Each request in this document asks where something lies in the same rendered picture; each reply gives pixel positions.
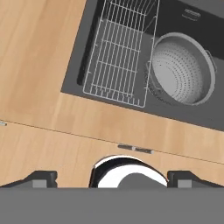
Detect grey metal colander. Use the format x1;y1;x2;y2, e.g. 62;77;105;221
144;31;217;107

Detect dark grey sink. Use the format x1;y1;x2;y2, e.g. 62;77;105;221
60;0;224;132

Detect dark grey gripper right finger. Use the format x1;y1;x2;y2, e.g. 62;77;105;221
166;171;224;189

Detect black and white round object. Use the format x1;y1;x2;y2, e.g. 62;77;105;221
88;155;169;189

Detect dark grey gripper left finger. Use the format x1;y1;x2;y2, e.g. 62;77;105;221
0;170;59;189

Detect white wire dish rack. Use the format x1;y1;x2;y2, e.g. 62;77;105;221
82;0;161;109

